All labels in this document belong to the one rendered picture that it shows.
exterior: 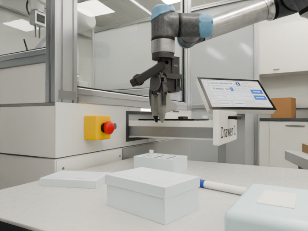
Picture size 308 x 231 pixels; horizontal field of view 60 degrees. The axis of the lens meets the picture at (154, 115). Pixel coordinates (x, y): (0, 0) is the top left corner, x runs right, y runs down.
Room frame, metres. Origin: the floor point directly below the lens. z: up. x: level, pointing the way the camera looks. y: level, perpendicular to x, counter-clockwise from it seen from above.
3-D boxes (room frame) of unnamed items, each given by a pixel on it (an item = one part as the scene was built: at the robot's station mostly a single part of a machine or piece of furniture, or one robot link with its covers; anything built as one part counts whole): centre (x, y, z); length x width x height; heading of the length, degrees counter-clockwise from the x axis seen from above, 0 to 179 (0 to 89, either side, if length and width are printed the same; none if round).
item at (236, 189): (0.53, -0.13, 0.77); 0.14 x 0.02 x 0.02; 48
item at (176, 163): (0.74, -0.02, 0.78); 0.12 x 0.08 x 0.04; 59
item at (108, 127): (0.78, 0.14, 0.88); 0.04 x 0.03 x 0.04; 152
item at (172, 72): (0.85, -0.04, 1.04); 0.09 x 0.08 x 0.12; 117
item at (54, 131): (1.36, 0.44, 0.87); 1.02 x 0.95 x 0.14; 152
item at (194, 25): (0.87, -0.13, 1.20); 0.11 x 0.11 x 0.08; 2
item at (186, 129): (1.05, -0.07, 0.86); 0.40 x 0.26 x 0.06; 62
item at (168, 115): (1.38, -0.12, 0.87); 0.29 x 0.02 x 0.11; 152
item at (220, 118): (0.95, -0.26, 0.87); 0.29 x 0.02 x 0.11; 152
